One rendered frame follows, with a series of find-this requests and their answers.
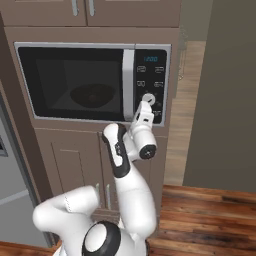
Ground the silver cupboard handle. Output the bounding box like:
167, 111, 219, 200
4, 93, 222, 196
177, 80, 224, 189
71, 0, 80, 17
87, 0, 96, 17
94, 182, 101, 201
105, 183, 112, 211

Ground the black glass microwave door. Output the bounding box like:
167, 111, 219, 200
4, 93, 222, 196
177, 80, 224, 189
14, 42, 136, 123

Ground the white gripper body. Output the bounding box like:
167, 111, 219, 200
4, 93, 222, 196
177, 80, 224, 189
137, 100, 154, 117

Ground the brown cupboard door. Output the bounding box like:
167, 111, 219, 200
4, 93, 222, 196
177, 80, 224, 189
97, 131, 168, 219
0, 0, 88, 28
34, 128, 102, 214
86, 0, 183, 29

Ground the round grey start button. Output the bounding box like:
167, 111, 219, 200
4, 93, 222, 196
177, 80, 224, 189
141, 92, 157, 105

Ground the black and silver microwave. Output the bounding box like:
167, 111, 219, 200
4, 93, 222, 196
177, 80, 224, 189
13, 41, 173, 128

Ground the grey fridge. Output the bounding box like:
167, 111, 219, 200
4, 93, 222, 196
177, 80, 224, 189
0, 94, 52, 248

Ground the silver microwave door handle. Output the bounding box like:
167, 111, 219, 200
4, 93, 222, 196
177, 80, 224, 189
122, 49, 136, 122

